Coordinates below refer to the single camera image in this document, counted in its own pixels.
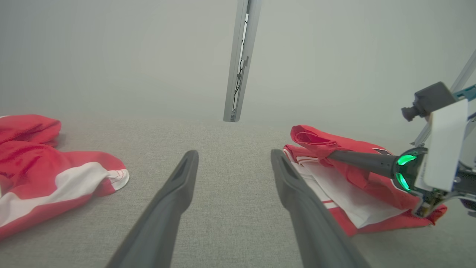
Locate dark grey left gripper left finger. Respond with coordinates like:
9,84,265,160
106,150,199,268

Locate teal right camera cable plug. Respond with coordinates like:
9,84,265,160
453,85,476,102

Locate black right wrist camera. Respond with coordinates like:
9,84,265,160
401,82,457,122

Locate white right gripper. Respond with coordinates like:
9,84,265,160
327,99,470,217

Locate red jersey with white sleeves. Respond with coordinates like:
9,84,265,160
283,125,448,237

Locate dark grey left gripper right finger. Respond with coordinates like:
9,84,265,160
271,149,370,268

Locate red shorts with white stripe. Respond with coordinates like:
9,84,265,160
0,114,130,241

